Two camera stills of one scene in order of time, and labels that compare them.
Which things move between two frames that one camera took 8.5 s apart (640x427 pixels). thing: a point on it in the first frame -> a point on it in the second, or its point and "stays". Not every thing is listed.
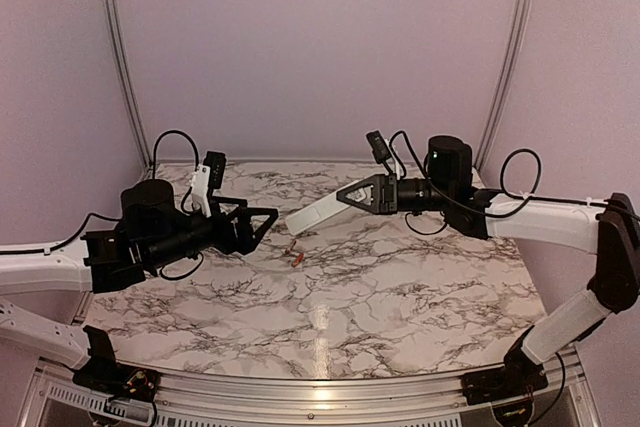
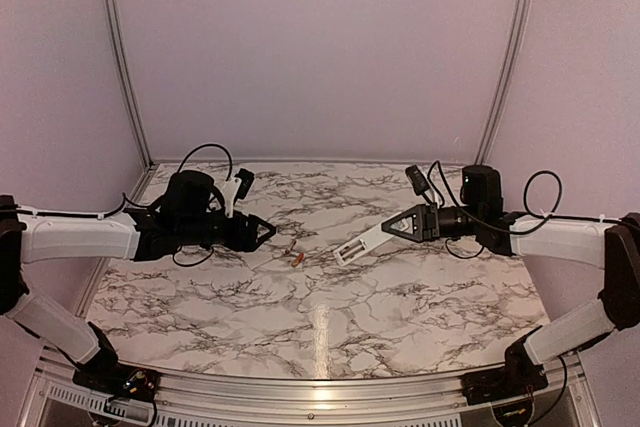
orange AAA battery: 297,260 stays
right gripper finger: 373,180 -> 413,213
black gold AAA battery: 287,251 stays
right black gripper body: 390,194 -> 432,224
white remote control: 317,212 -> 363,244
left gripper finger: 217,200 -> 254,220
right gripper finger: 376,180 -> 419,211
